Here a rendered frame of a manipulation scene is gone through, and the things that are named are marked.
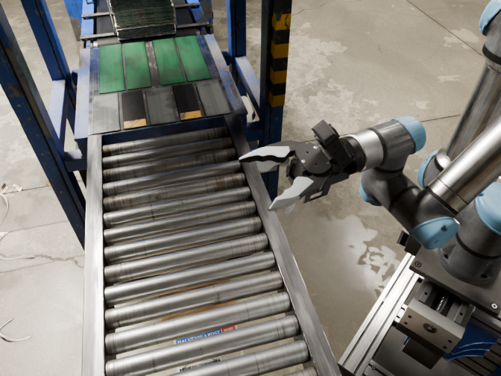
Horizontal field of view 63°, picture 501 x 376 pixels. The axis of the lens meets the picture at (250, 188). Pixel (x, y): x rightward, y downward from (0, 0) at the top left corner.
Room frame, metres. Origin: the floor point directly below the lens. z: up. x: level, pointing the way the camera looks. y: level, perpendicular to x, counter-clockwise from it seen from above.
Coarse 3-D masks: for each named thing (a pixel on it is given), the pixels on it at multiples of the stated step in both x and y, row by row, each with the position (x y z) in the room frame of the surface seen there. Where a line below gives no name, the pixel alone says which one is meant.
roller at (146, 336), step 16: (240, 304) 0.49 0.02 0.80; (256, 304) 0.49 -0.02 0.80; (272, 304) 0.49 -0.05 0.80; (288, 304) 0.49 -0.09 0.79; (176, 320) 0.45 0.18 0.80; (192, 320) 0.45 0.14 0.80; (208, 320) 0.45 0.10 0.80; (224, 320) 0.45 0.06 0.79; (240, 320) 0.46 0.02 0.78; (112, 336) 0.41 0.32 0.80; (128, 336) 0.41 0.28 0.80; (144, 336) 0.41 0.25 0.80; (160, 336) 0.41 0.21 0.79; (176, 336) 0.42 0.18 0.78; (112, 352) 0.38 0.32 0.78
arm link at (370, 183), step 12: (372, 168) 0.60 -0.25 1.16; (360, 180) 0.62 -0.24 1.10; (372, 180) 0.59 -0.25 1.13; (384, 180) 0.58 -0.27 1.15; (396, 180) 0.57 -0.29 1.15; (408, 180) 0.57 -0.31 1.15; (360, 192) 0.61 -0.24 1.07; (372, 192) 0.58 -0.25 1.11; (384, 192) 0.56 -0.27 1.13; (396, 192) 0.54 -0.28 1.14; (372, 204) 0.58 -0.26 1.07; (384, 204) 0.55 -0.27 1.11
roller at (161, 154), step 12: (192, 144) 1.11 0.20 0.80; (204, 144) 1.11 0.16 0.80; (216, 144) 1.11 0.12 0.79; (228, 144) 1.12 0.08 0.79; (120, 156) 1.04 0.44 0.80; (132, 156) 1.04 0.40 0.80; (144, 156) 1.05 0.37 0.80; (156, 156) 1.05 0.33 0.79; (168, 156) 1.06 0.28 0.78; (180, 156) 1.07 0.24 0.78; (108, 168) 1.01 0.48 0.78
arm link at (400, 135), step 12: (396, 120) 0.63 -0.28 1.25; (408, 120) 0.63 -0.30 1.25; (384, 132) 0.59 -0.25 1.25; (396, 132) 0.60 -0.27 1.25; (408, 132) 0.60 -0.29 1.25; (420, 132) 0.61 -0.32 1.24; (384, 144) 0.57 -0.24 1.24; (396, 144) 0.58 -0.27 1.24; (408, 144) 0.59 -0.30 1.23; (420, 144) 0.60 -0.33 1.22; (384, 156) 0.56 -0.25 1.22; (396, 156) 0.57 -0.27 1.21; (408, 156) 0.60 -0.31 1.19; (384, 168) 0.58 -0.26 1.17; (396, 168) 0.58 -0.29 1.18
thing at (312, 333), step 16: (240, 128) 1.20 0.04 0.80; (240, 144) 1.11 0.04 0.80; (256, 176) 0.94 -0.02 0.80; (256, 192) 0.87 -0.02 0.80; (256, 208) 0.81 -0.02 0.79; (272, 224) 0.75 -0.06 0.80; (272, 240) 0.69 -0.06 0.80; (288, 256) 0.63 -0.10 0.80; (288, 272) 0.58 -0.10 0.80; (288, 288) 0.54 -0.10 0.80; (304, 288) 0.54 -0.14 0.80; (304, 304) 0.49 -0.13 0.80; (304, 320) 0.45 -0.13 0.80; (304, 336) 0.41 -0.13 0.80; (320, 336) 0.41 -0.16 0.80; (320, 352) 0.37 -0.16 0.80; (304, 368) 0.38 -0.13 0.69; (320, 368) 0.34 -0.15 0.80; (336, 368) 0.34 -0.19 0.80
